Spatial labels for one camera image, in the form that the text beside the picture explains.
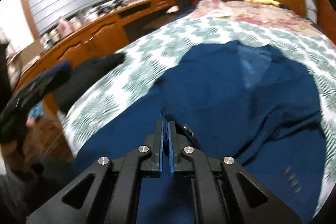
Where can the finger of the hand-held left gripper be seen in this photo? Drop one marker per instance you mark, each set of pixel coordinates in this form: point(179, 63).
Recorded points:
point(52, 86)
point(56, 69)

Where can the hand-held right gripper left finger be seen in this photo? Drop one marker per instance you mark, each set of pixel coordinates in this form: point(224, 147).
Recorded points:
point(160, 155)

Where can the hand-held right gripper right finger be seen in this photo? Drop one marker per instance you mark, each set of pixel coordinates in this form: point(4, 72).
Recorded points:
point(171, 155)

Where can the black clothes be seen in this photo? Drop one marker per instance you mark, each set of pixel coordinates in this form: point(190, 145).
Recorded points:
point(86, 74)

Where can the navy blue blazer jacket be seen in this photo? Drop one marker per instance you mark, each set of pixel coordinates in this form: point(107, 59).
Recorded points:
point(223, 108)

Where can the person's left hand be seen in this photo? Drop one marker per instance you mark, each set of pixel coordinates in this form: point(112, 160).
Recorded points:
point(10, 155)

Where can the brown cardboard box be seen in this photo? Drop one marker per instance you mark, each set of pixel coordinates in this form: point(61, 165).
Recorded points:
point(52, 134)

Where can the pink bag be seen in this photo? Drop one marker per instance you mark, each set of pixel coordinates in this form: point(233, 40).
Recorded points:
point(65, 25)

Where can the long wooden desk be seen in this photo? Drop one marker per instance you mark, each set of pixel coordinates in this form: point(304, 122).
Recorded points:
point(105, 32)

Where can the black device on stand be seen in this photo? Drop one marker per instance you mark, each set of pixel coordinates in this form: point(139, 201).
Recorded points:
point(118, 3)
point(103, 8)

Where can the leaf print bed sheet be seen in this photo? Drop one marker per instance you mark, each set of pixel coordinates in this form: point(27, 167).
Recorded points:
point(157, 43)

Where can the floral quilt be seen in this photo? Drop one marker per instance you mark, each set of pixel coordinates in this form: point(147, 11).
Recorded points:
point(249, 12)

